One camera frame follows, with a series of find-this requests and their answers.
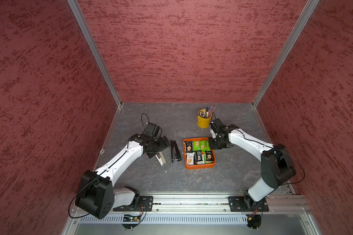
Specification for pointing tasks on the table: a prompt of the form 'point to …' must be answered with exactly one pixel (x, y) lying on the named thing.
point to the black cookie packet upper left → (189, 146)
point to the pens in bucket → (207, 113)
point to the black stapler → (176, 154)
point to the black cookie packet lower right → (209, 155)
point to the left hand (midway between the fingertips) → (164, 150)
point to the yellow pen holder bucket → (203, 118)
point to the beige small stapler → (161, 158)
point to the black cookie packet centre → (197, 156)
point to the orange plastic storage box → (200, 166)
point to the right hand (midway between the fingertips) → (211, 149)
